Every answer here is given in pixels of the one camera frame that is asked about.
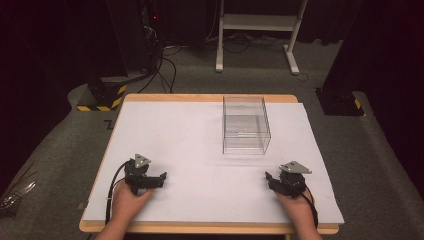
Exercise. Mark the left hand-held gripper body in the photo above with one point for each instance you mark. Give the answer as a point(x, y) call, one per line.
point(135, 176)

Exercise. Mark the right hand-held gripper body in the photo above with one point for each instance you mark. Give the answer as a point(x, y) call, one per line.
point(292, 181)

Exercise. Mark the person's right hand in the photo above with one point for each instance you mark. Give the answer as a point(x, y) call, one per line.
point(298, 208)

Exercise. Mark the person's left hand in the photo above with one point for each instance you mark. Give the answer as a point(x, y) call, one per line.
point(125, 203)

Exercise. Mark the white board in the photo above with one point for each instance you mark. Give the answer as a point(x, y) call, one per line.
point(186, 140)

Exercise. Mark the clear plastic box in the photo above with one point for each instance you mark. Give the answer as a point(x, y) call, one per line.
point(246, 133)

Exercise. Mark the wooden table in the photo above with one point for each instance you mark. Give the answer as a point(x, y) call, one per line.
point(173, 97)

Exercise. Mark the black base with yellow stripes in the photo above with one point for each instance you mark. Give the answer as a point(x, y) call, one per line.
point(103, 95)

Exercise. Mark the black stand base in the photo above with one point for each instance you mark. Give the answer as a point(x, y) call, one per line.
point(338, 101)

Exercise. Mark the clear plastic wrap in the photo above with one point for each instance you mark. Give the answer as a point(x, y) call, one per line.
point(15, 196)

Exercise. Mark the dark equipment rack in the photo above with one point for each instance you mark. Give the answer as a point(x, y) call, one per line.
point(150, 33)

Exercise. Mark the white metal stand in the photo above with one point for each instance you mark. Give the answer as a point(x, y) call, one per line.
point(256, 22)

